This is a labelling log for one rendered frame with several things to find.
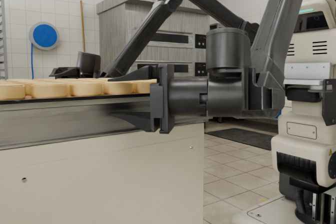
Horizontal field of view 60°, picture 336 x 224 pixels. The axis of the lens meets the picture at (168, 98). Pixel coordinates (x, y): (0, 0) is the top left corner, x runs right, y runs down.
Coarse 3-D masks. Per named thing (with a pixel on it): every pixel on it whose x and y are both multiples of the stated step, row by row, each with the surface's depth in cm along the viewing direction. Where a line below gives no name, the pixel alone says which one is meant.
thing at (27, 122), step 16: (144, 96) 52; (0, 112) 39; (16, 112) 40; (32, 112) 42; (48, 112) 43; (64, 112) 44; (80, 112) 46; (96, 112) 47; (0, 128) 39; (16, 128) 40; (32, 128) 42; (48, 128) 43; (64, 128) 44; (80, 128) 46; (96, 128) 47; (112, 128) 49; (128, 128) 51; (0, 144) 40
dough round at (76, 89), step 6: (72, 84) 45; (78, 84) 44; (84, 84) 44; (90, 84) 45; (96, 84) 45; (72, 90) 45; (78, 90) 44; (84, 90) 44; (90, 90) 45; (96, 90) 45
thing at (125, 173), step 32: (192, 128) 58; (0, 160) 39; (32, 160) 41; (64, 160) 44; (96, 160) 47; (128, 160) 50; (160, 160) 54; (192, 160) 59; (0, 192) 39; (32, 192) 41; (64, 192) 44; (96, 192) 47; (128, 192) 51; (160, 192) 55; (192, 192) 59
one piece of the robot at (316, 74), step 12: (288, 72) 113; (300, 72) 109; (312, 72) 105; (324, 72) 102; (312, 84) 97; (324, 84) 95; (288, 96) 115; (300, 96) 111; (312, 96) 107; (324, 96) 96; (324, 108) 96; (324, 120) 98
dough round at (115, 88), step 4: (104, 84) 48; (108, 84) 48; (112, 84) 47; (116, 84) 47; (120, 84) 48; (124, 84) 48; (128, 84) 49; (104, 88) 48; (108, 88) 48; (112, 88) 48; (116, 88) 48; (120, 88) 48; (124, 88) 48; (128, 88) 49; (104, 92) 48; (108, 92) 48; (112, 92) 48; (116, 92) 48; (120, 92) 48; (124, 92) 48; (128, 92) 49
